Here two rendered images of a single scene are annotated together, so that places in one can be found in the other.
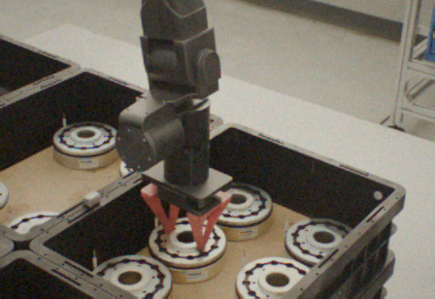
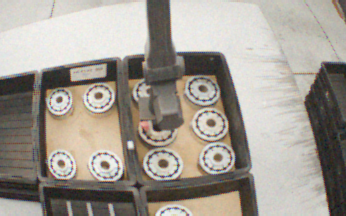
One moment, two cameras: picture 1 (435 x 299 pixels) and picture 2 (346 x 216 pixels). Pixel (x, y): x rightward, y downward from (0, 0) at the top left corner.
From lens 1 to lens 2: 0.79 m
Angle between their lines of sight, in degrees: 45
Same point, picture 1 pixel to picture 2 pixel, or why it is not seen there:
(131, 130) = (170, 117)
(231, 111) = (60, 34)
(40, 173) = (57, 130)
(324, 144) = (107, 24)
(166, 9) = (169, 55)
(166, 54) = (163, 71)
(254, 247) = not seen: hidden behind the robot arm
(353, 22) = not seen: outside the picture
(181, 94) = (172, 83)
